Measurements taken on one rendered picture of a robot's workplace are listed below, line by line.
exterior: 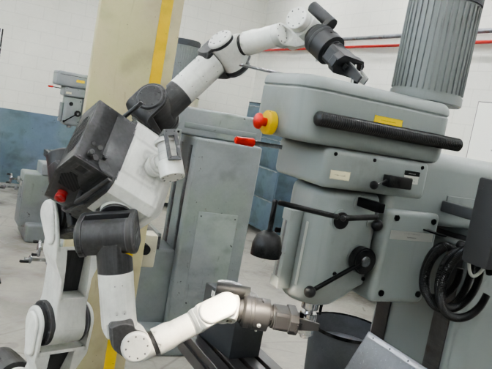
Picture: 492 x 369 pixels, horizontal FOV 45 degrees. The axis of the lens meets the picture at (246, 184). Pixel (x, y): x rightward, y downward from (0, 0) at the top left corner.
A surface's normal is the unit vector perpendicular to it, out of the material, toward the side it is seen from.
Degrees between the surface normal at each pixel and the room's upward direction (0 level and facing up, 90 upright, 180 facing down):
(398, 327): 90
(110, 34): 90
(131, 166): 58
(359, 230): 90
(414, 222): 90
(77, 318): 81
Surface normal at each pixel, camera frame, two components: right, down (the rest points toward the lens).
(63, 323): 0.69, 0.04
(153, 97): -0.17, -0.42
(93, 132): 0.70, -0.32
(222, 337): -0.83, -0.08
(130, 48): 0.43, 0.18
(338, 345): -0.33, 0.11
